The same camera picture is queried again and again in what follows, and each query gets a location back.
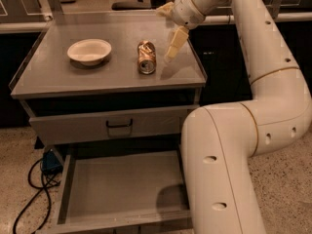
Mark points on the grey drawer cabinet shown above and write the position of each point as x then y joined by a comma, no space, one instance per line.
133,93

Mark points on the white bowl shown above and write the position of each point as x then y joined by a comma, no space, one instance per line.
89,52

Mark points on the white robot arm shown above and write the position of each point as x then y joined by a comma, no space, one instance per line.
217,140

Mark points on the open grey middle drawer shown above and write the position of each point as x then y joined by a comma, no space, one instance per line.
121,193

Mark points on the blue power box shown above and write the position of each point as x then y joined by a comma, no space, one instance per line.
50,164

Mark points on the grey top drawer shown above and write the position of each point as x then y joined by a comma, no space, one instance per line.
74,128

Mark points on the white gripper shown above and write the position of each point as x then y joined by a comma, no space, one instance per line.
184,11

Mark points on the black drawer handle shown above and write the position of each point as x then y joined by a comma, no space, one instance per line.
116,126

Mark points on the crushed orange can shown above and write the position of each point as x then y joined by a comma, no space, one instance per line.
146,57

